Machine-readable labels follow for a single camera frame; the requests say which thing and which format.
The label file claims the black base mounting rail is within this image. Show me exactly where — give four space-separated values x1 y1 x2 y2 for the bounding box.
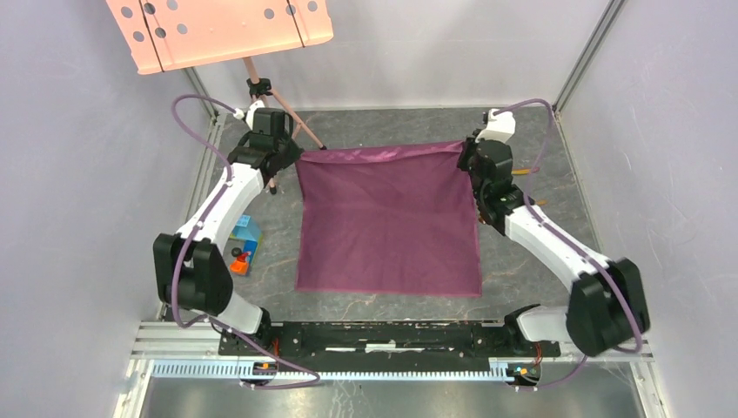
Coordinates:
218 320 561 374

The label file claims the colourful toy block set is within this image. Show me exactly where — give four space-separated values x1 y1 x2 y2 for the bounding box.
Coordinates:
229 214 263 276

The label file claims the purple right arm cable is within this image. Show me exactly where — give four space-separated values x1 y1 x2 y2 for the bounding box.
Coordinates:
495 98 645 391

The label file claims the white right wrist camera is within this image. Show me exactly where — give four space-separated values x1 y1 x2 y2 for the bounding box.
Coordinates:
475 108 516 143

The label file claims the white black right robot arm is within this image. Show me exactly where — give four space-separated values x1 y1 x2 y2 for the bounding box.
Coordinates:
458 137 650 357

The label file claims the pink music stand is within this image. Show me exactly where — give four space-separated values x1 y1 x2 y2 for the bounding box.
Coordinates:
104 0 335 195

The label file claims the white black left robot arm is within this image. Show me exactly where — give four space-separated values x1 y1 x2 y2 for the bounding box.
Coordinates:
153 103 303 355

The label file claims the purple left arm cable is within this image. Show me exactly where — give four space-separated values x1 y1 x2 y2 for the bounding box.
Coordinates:
170 94 321 391

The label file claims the magenta satin napkin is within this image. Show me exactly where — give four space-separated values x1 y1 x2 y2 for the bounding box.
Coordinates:
295 141 482 297

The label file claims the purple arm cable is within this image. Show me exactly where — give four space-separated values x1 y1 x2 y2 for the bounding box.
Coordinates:
495 98 645 391
170 94 321 391

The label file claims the iridescent rainbow knife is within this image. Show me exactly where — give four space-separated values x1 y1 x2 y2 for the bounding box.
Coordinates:
512 167 540 176

